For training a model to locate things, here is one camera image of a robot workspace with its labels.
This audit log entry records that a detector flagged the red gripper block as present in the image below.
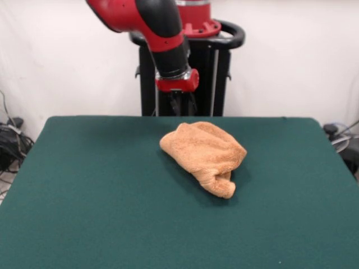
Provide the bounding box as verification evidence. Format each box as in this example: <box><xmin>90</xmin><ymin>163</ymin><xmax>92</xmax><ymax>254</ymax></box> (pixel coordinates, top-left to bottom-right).
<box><xmin>155</xmin><ymin>68</ymin><xmax>200</xmax><ymax>117</ymax></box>

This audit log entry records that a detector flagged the orange terry towel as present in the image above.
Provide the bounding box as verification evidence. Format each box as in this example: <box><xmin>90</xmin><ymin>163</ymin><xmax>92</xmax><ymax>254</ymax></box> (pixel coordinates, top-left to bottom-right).
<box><xmin>159</xmin><ymin>120</ymin><xmax>247</xmax><ymax>200</ymax></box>

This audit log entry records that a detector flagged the dark green table cloth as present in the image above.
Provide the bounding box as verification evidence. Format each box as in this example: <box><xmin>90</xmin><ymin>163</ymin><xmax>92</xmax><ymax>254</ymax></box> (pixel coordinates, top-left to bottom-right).
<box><xmin>0</xmin><ymin>115</ymin><xmax>359</xmax><ymax>269</ymax></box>

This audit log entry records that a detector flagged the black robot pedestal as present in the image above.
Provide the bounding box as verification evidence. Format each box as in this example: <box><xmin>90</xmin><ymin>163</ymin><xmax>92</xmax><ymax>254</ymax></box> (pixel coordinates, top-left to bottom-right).
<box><xmin>128</xmin><ymin>18</ymin><xmax>246</xmax><ymax>117</ymax></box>

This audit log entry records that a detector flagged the black cable tangle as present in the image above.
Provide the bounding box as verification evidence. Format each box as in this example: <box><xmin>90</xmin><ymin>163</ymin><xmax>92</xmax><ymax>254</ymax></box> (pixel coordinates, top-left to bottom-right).
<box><xmin>0</xmin><ymin>89</ymin><xmax>35</xmax><ymax>197</ymax></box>

